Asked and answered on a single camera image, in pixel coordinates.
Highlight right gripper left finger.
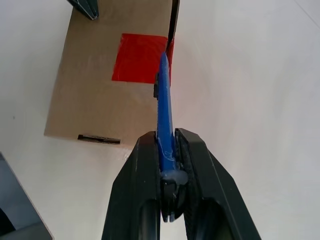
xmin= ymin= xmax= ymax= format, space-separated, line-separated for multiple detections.
xmin=101 ymin=131 xmax=163 ymax=240

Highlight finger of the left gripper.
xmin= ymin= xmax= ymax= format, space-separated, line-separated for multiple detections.
xmin=66 ymin=0 xmax=100 ymax=20

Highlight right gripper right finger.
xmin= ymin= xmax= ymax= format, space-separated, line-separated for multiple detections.
xmin=174 ymin=127 xmax=262 ymax=240

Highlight brown cardboard box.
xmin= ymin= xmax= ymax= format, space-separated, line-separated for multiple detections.
xmin=43 ymin=0 xmax=181 ymax=146

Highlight red tape seal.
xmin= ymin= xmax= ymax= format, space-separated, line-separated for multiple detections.
xmin=111 ymin=33 xmax=175 ymax=85

